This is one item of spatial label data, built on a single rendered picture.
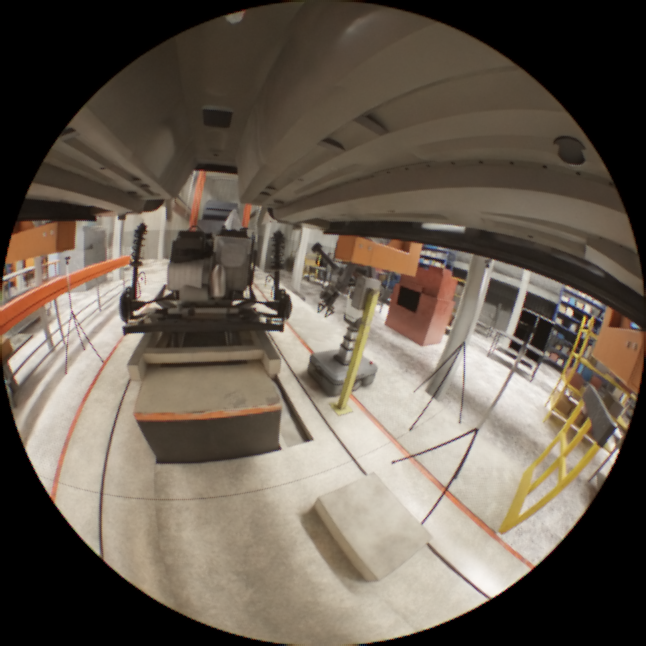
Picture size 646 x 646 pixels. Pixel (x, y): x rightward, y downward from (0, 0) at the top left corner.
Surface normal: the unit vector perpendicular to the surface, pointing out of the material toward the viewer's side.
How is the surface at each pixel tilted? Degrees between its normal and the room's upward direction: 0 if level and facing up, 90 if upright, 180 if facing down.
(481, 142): 144
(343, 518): 0
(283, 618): 0
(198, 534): 0
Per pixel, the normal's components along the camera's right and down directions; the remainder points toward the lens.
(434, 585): 0.18, -0.93
